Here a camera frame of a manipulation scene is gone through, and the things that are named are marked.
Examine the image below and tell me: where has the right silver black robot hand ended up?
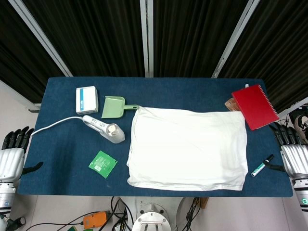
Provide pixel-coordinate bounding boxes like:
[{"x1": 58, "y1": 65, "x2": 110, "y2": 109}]
[{"x1": 268, "y1": 122, "x2": 308, "y2": 179}]

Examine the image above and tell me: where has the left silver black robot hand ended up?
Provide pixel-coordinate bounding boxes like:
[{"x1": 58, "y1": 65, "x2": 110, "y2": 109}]
[{"x1": 0, "y1": 126, "x2": 44, "y2": 182}]

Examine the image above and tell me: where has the white handheld garment steamer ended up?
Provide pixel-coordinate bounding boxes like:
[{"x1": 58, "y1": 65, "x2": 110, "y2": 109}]
[{"x1": 82, "y1": 115, "x2": 126, "y2": 144}]

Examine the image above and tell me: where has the silver robot base column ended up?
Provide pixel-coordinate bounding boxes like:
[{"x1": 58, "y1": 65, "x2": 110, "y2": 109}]
[{"x1": 131, "y1": 197, "x2": 183, "y2": 231}]

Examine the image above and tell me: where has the green black marker pen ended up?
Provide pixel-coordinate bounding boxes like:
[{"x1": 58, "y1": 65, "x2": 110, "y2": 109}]
[{"x1": 250, "y1": 154, "x2": 275, "y2": 178}]

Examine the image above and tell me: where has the white black sneaker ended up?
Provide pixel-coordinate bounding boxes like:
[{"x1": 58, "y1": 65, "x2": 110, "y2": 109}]
[{"x1": 294, "y1": 115, "x2": 308, "y2": 145}]

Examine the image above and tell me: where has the red spiral notebook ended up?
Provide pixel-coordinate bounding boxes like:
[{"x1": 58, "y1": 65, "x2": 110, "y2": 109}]
[{"x1": 231, "y1": 84, "x2": 281, "y2": 131}]

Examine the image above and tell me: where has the brown snack packet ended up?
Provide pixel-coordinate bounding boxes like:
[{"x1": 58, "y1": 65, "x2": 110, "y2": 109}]
[{"x1": 225, "y1": 97, "x2": 241, "y2": 112}]

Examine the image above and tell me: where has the green foil packet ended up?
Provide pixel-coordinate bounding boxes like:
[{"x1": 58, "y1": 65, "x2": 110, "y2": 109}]
[{"x1": 88, "y1": 150, "x2": 118, "y2": 179}]

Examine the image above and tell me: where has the white box with blue stripe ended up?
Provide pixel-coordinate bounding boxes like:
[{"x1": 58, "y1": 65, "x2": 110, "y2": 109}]
[{"x1": 76, "y1": 86, "x2": 99, "y2": 114}]

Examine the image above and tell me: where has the orange handheld device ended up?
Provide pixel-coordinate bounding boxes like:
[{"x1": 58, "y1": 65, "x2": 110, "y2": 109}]
[{"x1": 83, "y1": 211, "x2": 108, "y2": 229}]

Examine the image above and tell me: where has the white folded t-shirt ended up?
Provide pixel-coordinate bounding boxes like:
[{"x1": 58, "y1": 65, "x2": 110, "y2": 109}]
[{"x1": 126, "y1": 107, "x2": 249, "y2": 192}]

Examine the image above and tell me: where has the green plastic dustpan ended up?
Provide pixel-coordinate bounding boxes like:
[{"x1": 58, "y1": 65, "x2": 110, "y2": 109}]
[{"x1": 101, "y1": 96, "x2": 140, "y2": 119}]

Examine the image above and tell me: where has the blue felt table cover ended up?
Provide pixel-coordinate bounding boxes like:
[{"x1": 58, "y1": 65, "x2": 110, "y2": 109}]
[{"x1": 17, "y1": 77, "x2": 294, "y2": 198}]

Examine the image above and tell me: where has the black pleated curtain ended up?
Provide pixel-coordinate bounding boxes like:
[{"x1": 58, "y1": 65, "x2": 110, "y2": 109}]
[{"x1": 0, "y1": 0, "x2": 308, "y2": 114}]

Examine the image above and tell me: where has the black floor cable bundle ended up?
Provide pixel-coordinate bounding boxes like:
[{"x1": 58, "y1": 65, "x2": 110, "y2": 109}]
[{"x1": 24, "y1": 196, "x2": 135, "y2": 231}]

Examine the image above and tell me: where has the grey aluminium frame post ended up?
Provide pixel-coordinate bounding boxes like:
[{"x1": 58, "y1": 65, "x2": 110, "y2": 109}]
[
  {"x1": 140, "y1": 0, "x2": 154, "y2": 77},
  {"x1": 8, "y1": 0, "x2": 73, "y2": 77},
  {"x1": 211, "y1": 0, "x2": 261, "y2": 78}
]

